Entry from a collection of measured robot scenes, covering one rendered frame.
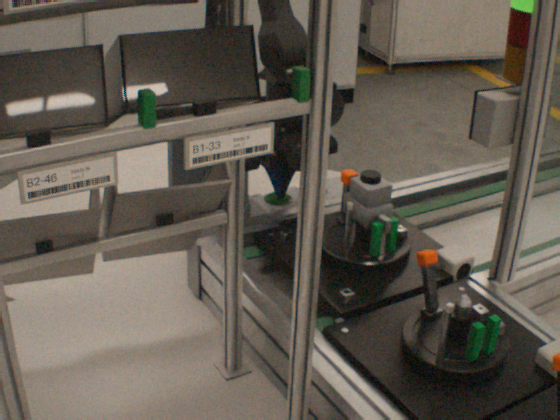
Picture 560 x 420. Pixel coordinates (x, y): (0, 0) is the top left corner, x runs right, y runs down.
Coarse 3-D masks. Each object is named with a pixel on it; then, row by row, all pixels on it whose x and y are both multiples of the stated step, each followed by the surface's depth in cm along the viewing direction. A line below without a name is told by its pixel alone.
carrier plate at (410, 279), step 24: (336, 216) 123; (264, 240) 115; (288, 240) 116; (432, 240) 117; (288, 264) 110; (408, 264) 111; (336, 288) 105; (360, 288) 105; (384, 288) 105; (408, 288) 105; (336, 312) 100; (360, 312) 101
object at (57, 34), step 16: (80, 16) 368; (0, 32) 354; (16, 32) 358; (32, 32) 361; (48, 32) 365; (64, 32) 368; (80, 32) 372; (0, 48) 358; (16, 48) 361; (32, 48) 365; (48, 48) 368
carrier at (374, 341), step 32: (448, 288) 105; (352, 320) 98; (384, 320) 98; (416, 320) 95; (448, 320) 84; (480, 320) 94; (512, 320) 99; (352, 352) 92; (384, 352) 92; (416, 352) 89; (448, 352) 89; (480, 352) 89; (512, 352) 92; (544, 352) 89; (384, 384) 87; (416, 384) 87; (448, 384) 87; (480, 384) 87; (512, 384) 87; (544, 384) 87; (416, 416) 82; (448, 416) 82; (480, 416) 82
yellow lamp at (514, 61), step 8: (512, 48) 95; (520, 48) 95; (512, 56) 96; (520, 56) 95; (504, 64) 98; (512, 64) 96; (520, 64) 95; (504, 72) 98; (512, 72) 96; (520, 72) 96; (512, 80) 97; (520, 80) 96
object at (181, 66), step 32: (160, 32) 68; (192, 32) 69; (224, 32) 70; (128, 64) 67; (160, 64) 68; (192, 64) 69; (224, 64) 70; (256, 64) 71; (128, 96) 67; (160, 96) 68; (192, 96) 69; (224, 96) 70; (256, 96) 72
